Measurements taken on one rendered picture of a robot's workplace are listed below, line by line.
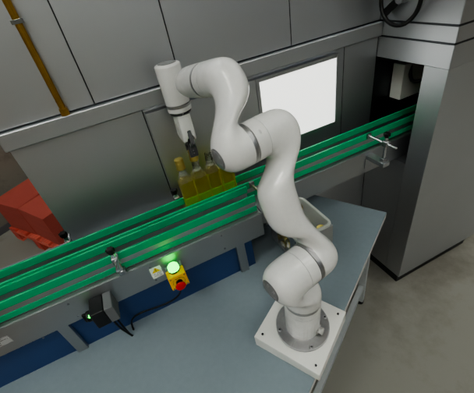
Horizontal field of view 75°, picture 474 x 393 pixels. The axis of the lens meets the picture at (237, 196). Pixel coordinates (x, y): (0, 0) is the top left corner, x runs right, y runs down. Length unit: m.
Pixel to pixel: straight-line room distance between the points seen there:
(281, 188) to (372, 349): 1.53
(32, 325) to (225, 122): 1.01
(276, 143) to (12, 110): 0.88
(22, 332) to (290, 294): 0.95
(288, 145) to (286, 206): 0.15
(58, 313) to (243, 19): 1.27
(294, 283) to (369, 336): 1.37
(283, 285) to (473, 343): 1.62
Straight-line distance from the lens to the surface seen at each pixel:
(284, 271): 0.83
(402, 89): 1.89
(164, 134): 1.27
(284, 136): 0.73
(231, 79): 0.72
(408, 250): 2.16
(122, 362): 1.40
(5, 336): 1.39
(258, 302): 1.36
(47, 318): 1.34
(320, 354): 1.19
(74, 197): 1.38
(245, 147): 0.67
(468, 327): 2.36
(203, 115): 1.30
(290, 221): 0.78
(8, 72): 1.23
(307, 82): 1.51
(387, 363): 2.11
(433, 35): 1.58
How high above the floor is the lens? 1.88
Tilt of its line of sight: 37 degrees down
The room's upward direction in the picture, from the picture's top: 12 degrees counter-clockwise
